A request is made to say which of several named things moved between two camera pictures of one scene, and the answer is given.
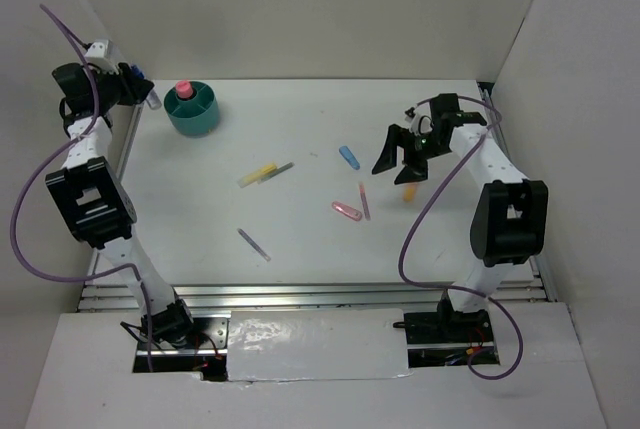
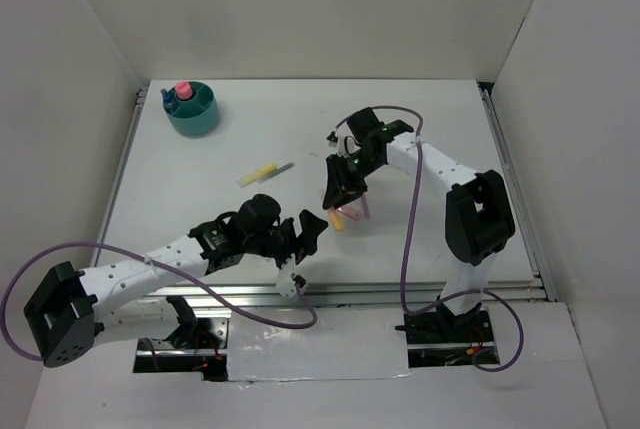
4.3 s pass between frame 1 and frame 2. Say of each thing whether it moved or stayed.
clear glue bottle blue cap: moved
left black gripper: moved
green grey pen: stayed
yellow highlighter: stayed
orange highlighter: moved
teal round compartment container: stayed
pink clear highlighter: stayed
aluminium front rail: stayed
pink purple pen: stayed
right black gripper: moved
